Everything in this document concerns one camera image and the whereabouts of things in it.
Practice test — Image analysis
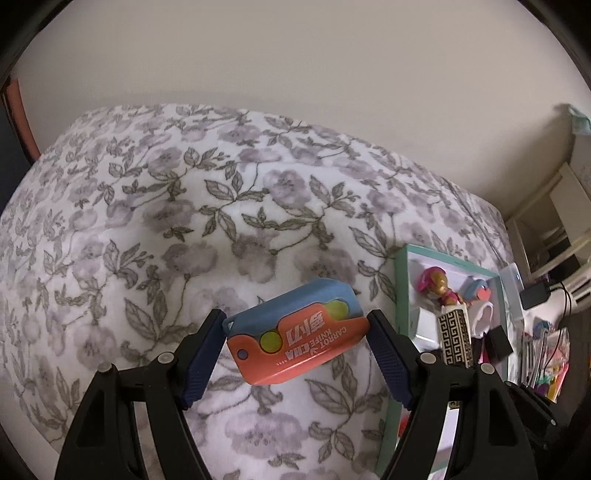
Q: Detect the black power adapter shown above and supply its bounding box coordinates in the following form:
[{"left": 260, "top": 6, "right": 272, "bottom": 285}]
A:
[{"left": 519, "top": 281, "right": 551, "bottom": 310}]

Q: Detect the pink hat puppy figure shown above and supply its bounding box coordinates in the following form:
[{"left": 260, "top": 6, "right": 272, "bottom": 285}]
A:
[{"left": 417, "top": 266, "right": 463, "bottom": 306}]

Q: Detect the cream wooden shelf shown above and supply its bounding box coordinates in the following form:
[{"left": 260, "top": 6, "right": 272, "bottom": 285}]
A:
[{"left": 506, "top": 134, "right": 591, "bottom": 283}]

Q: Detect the gold patterned black box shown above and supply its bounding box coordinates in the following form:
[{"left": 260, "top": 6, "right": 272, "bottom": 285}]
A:
[{"left": 438, "top": 304, "right": 474, "bottom": 368}]

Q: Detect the white plug charger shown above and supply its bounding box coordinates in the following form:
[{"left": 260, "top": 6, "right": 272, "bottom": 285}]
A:
[{"left": 412, "top": 307, "right": 439, "bottom": 342}]

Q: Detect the white power strip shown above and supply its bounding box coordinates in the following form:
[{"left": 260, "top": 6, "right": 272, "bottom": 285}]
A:
[{"left": 499, "top": 263, "right": 525, "bottom": 326}]

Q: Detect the black cable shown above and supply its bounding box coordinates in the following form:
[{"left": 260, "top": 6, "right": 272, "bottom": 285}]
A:
[{"left": 546, "top": 281, "right": 574, "bottom": 329}]

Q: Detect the black toy car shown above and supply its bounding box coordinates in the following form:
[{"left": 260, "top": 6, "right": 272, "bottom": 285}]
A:
[{"left": 484, "top": 325, "right": 514, "bottom": 363}]

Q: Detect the orange white glue bottle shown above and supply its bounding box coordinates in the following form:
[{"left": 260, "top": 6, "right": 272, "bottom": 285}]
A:
[{"left": 398, "top": 413, "right": 410, "bottom": 438}]

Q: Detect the teal white cardboard box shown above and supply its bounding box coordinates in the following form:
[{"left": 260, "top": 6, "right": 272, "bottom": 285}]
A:
[{"left": 367, "top": 244, "right": 537, "bottom": 479}]

